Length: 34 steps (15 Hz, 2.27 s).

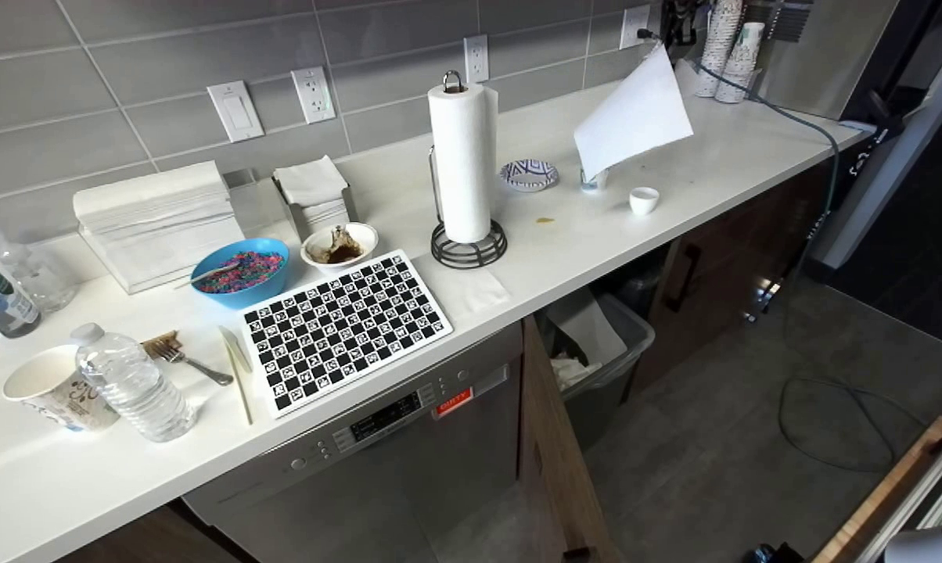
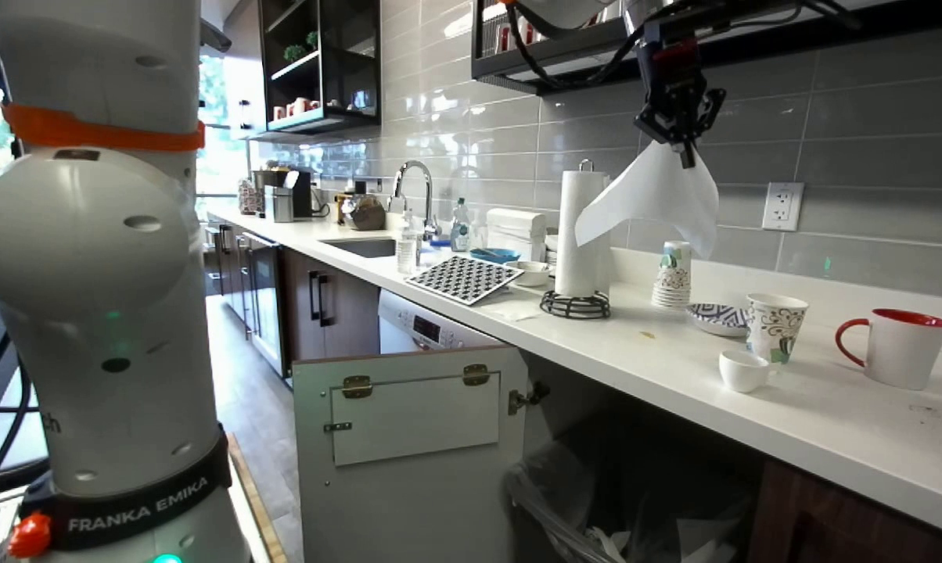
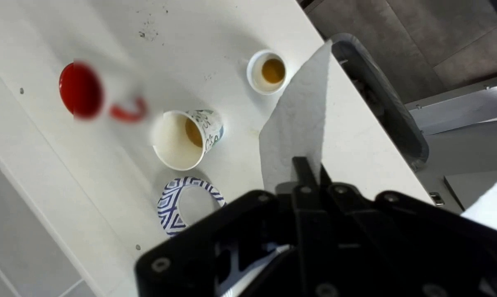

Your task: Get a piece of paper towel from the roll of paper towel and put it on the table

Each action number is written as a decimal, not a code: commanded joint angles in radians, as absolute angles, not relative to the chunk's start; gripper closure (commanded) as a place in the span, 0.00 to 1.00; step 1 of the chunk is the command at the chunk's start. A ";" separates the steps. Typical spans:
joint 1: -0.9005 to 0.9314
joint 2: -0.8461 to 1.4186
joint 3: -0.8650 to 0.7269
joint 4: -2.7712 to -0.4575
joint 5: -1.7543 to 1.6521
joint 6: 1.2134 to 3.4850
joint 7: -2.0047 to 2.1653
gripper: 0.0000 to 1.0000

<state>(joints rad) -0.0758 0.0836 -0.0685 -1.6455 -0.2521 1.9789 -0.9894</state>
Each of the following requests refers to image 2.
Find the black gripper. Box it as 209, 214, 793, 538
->
635, 28, 730, 171

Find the white paper towel sheet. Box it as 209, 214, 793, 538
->
573, 139, 723, 261

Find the paper towel roll on stand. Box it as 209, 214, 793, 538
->
536, 158, 615, 323

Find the tall patterned paper cup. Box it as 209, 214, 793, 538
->
651, 239, 698, 312

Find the stack of folded paper towels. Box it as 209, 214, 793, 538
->
487, 208, 542, 256

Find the white bowl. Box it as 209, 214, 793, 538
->
515, 261, 558, 292

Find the blue bowl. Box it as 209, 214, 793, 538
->
468, 244, 522, 265

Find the small white cup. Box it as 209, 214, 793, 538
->
718, 348, 773, 398

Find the glass jar at left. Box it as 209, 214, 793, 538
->
447, 195, 475, 256

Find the black white checkered board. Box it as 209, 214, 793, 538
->
403, 254, 525, 310

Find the chrome faucet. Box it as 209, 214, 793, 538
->
387, 158, 440, 235

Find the clear plastic water bottle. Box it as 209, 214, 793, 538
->
396, 204, 425, 279

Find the stainless dishwasher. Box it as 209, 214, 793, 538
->
375, 289, 511, 357

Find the steel sink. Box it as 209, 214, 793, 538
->
321, 235, 401, 263

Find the grey trash bin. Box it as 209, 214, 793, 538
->
502, 411, 769, 563

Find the black open shelf unit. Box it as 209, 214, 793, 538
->
258, 0, 381, 139

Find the dark wood cabinet door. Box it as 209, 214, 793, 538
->
280, 248, 381, 365
745, 458, 942, 563

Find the black coffee machine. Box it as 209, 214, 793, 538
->
262, 167, 321, 226

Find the open cabinet door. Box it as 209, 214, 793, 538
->
290, 348, 539, 563

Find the black undercounter appliance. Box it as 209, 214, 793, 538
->
209, 226, 289, 378

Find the white wall outlet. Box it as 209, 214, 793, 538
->
761, 181, 808, 235

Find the black wall shelf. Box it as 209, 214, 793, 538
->
471, 0, 942, 101

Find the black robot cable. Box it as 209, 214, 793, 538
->
502, 0, 839, 89

